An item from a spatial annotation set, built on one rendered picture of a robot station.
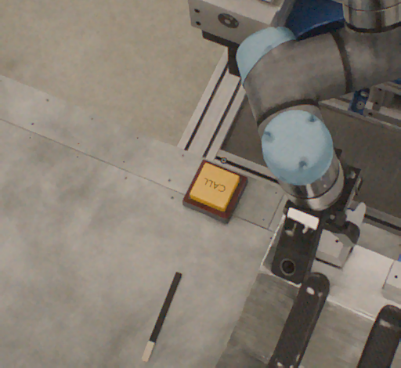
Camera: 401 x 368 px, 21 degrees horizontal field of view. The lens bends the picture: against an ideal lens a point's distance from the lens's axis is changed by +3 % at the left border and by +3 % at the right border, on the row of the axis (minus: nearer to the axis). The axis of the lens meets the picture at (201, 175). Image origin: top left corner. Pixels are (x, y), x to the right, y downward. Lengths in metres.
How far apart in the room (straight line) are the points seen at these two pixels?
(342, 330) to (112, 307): 0.35
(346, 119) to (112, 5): 0.74
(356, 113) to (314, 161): 1.20
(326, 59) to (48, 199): 0.63
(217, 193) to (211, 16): 0.27
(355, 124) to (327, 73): 1.15
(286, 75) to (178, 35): 1.52
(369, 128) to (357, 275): 0.88
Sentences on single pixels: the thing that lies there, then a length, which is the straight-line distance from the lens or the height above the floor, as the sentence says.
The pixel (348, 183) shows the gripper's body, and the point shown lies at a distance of 1.38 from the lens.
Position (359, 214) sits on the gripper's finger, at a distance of 1.47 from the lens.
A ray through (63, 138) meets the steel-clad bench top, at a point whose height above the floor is 0.80.
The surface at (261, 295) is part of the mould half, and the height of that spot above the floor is 0.89.
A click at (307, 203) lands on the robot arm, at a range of 1.29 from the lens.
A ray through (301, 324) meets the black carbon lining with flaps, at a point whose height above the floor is 0.88.
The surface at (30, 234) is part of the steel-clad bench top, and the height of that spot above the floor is 0.80.
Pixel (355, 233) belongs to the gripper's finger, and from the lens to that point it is 1.41.
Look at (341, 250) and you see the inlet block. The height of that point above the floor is 0.95.
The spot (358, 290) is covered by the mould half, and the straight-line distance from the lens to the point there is 1.54.
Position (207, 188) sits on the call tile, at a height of 0.84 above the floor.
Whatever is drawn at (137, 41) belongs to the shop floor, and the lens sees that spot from 2.74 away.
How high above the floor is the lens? 2.36
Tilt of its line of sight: 67 degrees down
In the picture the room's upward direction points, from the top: 8 degrees counter-clockwise
